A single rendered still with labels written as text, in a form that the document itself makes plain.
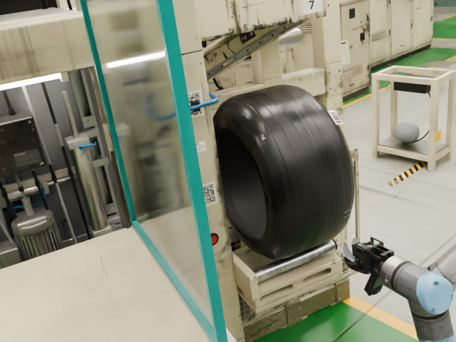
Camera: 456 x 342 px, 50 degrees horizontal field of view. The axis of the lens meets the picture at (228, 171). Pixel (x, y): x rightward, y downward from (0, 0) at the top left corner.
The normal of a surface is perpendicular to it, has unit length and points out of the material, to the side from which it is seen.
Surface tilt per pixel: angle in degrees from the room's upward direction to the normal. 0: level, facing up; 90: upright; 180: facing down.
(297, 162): 62
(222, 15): 90
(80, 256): 0
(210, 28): 90
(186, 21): 90
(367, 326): 0
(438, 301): 78
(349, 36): 90
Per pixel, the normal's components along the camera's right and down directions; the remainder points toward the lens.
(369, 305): -0.13, -0.91
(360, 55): 0.65, 0.22
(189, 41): 0.44, 0.30
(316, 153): 0.32, -0.18
